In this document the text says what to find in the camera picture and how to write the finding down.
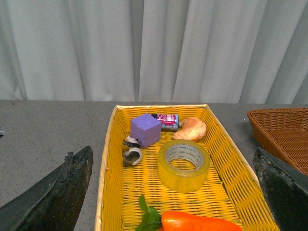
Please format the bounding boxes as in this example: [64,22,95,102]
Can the yellow packing tape roll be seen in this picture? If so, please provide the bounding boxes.
[158,140,210,193]

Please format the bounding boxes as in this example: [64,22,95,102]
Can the purple foam cube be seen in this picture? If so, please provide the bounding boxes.
[130,114,162,149]

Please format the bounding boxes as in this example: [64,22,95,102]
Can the brown wicker basket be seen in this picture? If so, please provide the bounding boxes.
[247,108,308,175]

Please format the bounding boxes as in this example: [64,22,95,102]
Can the small pink drink can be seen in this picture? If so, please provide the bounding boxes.
[151,114,180,131]

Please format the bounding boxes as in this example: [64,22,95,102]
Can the grey white toy animal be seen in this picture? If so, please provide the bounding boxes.
[123,136,143,167]

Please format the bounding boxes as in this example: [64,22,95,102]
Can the orange toy carrot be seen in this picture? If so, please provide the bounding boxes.
[136,195,242,231]

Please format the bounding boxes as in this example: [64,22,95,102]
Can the grey-white curtain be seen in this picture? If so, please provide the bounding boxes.
[0,0,308,104]

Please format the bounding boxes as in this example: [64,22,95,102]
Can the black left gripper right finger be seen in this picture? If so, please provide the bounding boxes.
[253,147,308,231]

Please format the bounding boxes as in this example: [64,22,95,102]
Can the toy bread croissant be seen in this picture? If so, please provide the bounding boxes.
[173,117,207,142]

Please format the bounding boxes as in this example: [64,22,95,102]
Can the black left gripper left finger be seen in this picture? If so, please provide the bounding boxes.
[0,146,93,231]

